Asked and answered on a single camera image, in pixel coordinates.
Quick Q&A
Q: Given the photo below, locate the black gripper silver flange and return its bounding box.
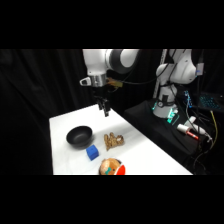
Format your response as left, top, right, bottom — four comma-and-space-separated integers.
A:
87, 73, 111, 118

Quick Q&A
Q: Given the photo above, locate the brown potato toy red part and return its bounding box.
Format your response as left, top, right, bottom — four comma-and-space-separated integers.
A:
99, 158, 126, 176

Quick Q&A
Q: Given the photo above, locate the black bowl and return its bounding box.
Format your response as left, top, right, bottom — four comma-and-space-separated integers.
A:
65, 125, 94, 148

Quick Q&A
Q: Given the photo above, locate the silver metal bowl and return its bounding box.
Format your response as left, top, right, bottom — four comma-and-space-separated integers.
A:
98, 158, 126, 176

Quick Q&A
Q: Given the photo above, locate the brown wooden toy figure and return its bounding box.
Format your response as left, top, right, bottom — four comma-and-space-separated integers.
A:
102, 131, 126, 152

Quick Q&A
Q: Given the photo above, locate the blue cube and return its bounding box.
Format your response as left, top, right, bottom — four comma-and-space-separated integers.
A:
85, 144, 101, 162

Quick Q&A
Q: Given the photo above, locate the green lit control box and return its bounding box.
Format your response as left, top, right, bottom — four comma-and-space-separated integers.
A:
166, 107, 180, 125

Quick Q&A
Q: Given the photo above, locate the blue lit electronics board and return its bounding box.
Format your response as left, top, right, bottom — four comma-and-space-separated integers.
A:
182, 89, 195, 110

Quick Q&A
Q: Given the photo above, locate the white cylinder red tip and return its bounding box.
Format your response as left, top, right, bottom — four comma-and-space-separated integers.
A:
176, 123, 200, 141

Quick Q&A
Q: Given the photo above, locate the tan wrist camera mount board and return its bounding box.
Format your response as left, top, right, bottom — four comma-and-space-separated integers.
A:
106, 78, 123, 92

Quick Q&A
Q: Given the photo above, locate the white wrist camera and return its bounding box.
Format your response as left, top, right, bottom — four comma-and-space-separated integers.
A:
79, 76, 92, 87

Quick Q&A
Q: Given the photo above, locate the yellow cable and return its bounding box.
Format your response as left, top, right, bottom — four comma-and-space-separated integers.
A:
209, 109, 219, 145

